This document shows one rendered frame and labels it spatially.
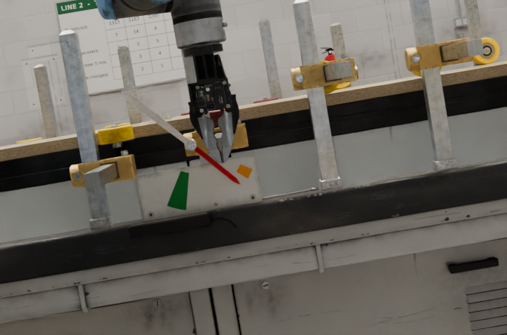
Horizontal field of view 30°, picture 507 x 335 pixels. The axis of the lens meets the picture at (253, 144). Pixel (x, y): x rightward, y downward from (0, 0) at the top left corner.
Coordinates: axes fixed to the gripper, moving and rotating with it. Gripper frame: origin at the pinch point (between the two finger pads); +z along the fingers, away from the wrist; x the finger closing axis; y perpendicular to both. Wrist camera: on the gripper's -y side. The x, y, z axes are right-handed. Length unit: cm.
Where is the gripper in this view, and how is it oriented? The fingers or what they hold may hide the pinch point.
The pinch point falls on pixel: (222, 155)
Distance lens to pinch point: 173.3
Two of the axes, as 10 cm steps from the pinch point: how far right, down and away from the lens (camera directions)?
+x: 9.9, -1.7, 0.0
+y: 0.1, 0.5, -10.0
